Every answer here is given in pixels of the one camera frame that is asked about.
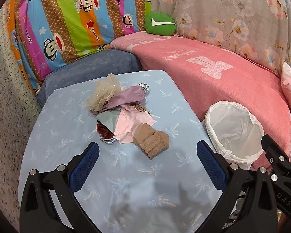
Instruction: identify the pink cloth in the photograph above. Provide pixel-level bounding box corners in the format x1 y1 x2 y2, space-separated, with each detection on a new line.
113 106 157 144

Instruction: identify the dark red scrunchie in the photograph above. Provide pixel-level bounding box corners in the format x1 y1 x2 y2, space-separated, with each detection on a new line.
96 122 116 144

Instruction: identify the tan stocking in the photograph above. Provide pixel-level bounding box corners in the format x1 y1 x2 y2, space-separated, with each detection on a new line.
132 124 170 159

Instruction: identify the mauve cloth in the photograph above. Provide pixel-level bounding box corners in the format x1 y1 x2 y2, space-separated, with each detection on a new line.
90 86 146 115

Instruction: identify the grey floral sheet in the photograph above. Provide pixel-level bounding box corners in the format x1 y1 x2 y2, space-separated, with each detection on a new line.
151 0 291 74

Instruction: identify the light blue palm tablecloth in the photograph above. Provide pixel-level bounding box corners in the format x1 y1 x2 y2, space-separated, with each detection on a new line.
18 70 221 232

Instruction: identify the patterned white rolled sock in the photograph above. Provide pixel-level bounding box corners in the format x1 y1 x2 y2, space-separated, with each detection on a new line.
135 83 150 94

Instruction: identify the white lined trash bin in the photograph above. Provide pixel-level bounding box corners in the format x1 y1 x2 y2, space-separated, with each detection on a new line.
204 100 264 170

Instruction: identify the colourful monkey cartoon sheet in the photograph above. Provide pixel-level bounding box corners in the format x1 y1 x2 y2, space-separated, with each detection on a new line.
5 0 151 94

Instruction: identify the brown frilly scrunchie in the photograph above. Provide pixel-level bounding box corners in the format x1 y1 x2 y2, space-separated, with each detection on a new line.
132 104 150 114

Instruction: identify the green check mark cushion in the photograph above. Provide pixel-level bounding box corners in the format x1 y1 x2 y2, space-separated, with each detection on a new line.
145 12 177 36

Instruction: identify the pink bow blanket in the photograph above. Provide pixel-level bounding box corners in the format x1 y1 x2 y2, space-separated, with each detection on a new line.
110 32 291 157

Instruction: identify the blue-grey velvet cushion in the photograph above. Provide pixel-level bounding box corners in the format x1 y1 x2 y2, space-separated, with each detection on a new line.
37 49 141 107

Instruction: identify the grey-green cloth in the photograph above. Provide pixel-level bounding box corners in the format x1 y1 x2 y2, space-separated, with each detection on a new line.
96 110 121 133

